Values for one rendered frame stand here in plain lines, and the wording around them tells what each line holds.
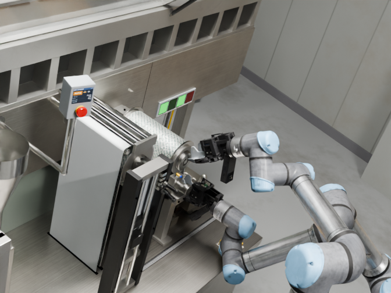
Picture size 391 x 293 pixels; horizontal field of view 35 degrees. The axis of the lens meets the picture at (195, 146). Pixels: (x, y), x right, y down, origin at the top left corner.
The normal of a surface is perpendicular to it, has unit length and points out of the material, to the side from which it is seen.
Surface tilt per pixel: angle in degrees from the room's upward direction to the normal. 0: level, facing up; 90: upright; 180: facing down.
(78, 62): 90
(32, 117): 90
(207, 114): 0
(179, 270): 0
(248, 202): 0
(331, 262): 38
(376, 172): 90
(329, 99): 90
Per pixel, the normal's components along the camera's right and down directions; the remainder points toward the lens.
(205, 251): 0.25, -0.80
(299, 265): -0.88, -0.12
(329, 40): -0.71, 0.23
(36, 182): 0.77, 0.51
